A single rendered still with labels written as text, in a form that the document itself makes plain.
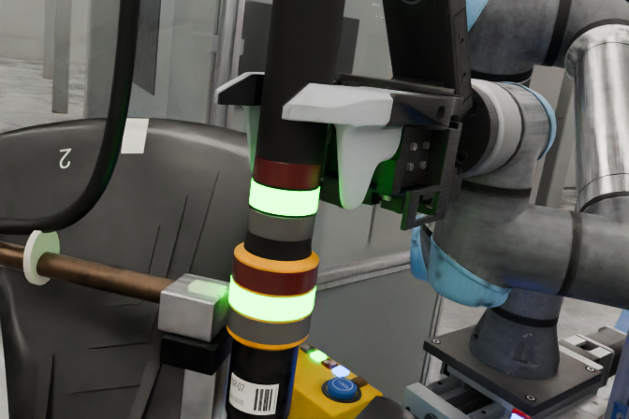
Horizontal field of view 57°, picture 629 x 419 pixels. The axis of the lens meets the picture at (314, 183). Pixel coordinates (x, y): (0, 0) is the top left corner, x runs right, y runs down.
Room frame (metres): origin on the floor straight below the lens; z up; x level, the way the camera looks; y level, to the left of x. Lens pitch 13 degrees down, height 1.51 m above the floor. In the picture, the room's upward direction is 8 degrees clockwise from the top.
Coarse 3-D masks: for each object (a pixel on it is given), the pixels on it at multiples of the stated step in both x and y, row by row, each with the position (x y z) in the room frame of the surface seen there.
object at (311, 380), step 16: (304, 368) 0.75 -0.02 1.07; (320, 368) 0.75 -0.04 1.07; (304, 384) 0.71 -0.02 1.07; (320, 384) 0.71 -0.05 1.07; (368, 384) 0.73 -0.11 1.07; (304, 400) 0.68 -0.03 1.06; (320, 400) 0.68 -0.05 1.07; (336, 400) 0.68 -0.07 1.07; (352, 400) 0.68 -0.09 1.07; (368, 400) 0.69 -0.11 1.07; (288, 416) 0.70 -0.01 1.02; (304, 416) 0.68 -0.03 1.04; (320, 416) 0.66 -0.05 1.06; (336, 416) 0.65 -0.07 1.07; (352, 416) 0.67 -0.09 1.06
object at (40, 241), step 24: (120, 0) 0.29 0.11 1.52; (120, 24) 0.29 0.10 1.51; (120, 48) 0.29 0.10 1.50; (120, 72) 0.29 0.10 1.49; (120, 96) 0.29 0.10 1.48; (120, 120) 0.29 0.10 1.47; (120, 144) 0.29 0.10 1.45; (96, 168) 0.29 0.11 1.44; (96, 192) 0.29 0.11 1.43; (48, 216) 0.30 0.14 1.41; (72, 216) 0.29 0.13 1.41; (48, 240) 0.30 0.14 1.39; (24, 264) 0.29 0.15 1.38
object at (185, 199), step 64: (64, 128) 0.42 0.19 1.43; (192, 128) 0.44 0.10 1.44; (0, 192) 0.39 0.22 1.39; (64, 192) 0.39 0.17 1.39; (128, 192) 0.39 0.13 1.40; (192, 192) 0.40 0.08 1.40; (128, 256) 0.36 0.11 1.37; (192, 256) 0.36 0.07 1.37; (0, 320) 0.34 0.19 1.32; (64, 320) 0.34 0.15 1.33; (128, 320) 0.33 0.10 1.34; (64, 384) 0.31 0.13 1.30; (128, 384) 0.30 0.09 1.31
